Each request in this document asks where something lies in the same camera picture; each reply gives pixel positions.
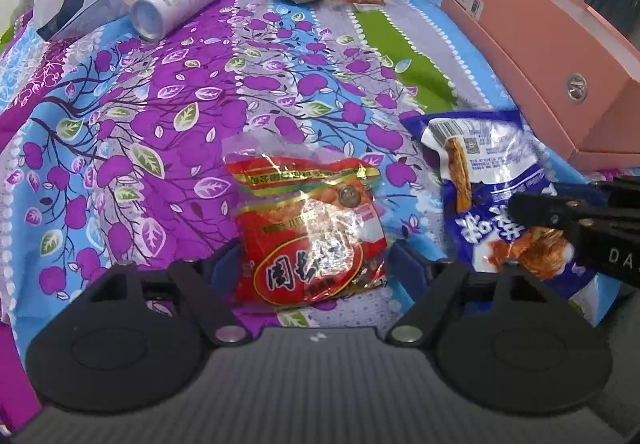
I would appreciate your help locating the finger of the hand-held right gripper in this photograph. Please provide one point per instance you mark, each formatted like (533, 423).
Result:
(542, 212)
(622, 191)

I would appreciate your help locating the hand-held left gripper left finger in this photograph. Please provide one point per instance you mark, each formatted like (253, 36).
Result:
(222, 269)

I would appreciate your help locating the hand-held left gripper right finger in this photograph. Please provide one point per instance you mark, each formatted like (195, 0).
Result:
(406, 270)

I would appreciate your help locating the blue snack packet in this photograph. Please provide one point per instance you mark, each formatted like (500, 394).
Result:
(480, 159)

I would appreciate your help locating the red snack packet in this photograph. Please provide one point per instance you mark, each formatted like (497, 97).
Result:
(305, 224)

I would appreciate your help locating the pink cardboard box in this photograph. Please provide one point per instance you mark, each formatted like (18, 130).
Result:
(540, 49)

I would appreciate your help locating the purple floral printed blanket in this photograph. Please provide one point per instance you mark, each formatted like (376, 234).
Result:
(150, 124)

